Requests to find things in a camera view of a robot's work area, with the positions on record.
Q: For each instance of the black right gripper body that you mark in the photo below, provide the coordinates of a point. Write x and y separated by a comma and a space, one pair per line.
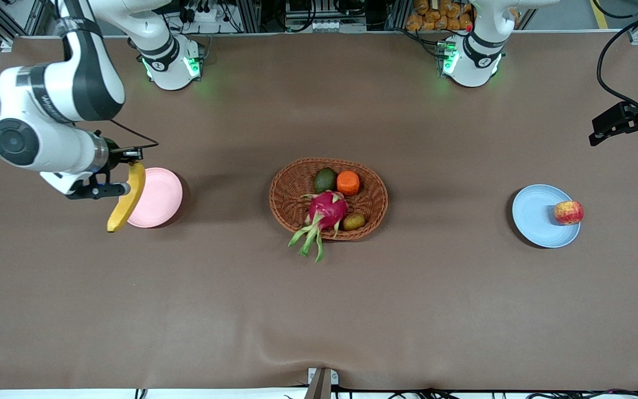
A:
112, 153

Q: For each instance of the yellow banana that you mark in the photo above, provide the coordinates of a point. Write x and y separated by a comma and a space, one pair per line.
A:
128, 202

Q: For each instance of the red apple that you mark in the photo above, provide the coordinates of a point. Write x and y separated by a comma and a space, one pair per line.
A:
568, 213

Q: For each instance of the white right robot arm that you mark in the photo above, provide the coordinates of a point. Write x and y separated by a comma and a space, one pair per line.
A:
64, 147

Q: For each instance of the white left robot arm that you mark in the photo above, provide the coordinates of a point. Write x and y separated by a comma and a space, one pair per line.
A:
471, 69

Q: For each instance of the pink plate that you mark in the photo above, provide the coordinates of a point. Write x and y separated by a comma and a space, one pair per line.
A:
158, 197

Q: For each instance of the blue plate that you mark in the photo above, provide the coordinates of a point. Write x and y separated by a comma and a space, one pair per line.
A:
535, 216

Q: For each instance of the white power strip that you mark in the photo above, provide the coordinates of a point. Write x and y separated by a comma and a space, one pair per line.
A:
202, 15

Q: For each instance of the brown table cover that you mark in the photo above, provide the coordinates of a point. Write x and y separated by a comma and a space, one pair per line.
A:
186, 305

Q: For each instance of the brown wicker basket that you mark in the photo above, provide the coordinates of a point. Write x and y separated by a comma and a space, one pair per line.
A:
291, 191

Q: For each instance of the green avocado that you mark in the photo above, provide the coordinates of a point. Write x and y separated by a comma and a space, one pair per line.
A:
325, 180

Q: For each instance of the pink dragon fruit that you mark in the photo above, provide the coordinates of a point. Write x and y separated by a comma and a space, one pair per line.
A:
327, 209

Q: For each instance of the bag of orange snacks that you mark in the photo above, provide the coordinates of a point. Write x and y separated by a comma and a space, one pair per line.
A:
435, 19

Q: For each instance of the orange fruit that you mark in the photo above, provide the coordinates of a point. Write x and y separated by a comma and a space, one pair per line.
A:
349, 183

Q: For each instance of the brown kiwi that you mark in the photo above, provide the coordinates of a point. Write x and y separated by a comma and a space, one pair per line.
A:
354, 221

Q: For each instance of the metal bracket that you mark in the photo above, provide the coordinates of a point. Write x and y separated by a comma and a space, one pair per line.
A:
322, 385

